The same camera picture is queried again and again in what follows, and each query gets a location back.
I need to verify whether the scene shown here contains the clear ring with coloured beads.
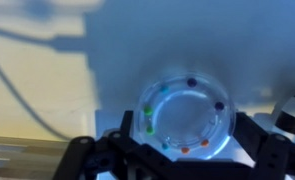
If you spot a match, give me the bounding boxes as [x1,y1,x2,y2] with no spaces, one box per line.
[134,72,237,161]

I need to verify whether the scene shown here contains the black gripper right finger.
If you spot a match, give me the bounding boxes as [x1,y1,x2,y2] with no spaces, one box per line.
[234,112,293,180]

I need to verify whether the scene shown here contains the black white checkered stacking ring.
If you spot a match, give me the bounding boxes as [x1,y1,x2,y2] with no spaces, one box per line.
[273,86,295,137]

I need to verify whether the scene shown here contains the wooden frame rail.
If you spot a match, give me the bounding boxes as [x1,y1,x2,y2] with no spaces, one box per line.
[0,134,71,180]

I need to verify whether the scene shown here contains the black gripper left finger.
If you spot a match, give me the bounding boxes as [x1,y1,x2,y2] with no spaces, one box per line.
[51,110,188,180]

